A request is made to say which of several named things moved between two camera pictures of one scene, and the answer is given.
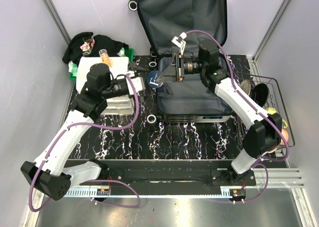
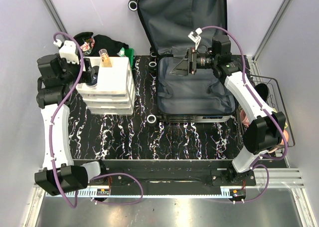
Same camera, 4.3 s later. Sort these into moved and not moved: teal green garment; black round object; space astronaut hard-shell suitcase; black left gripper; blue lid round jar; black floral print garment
Moved: black left gripper; blue lid round jar
Not moved: black floral print garment; teal green garment; black round object; space astronaut hard-shell suitcase
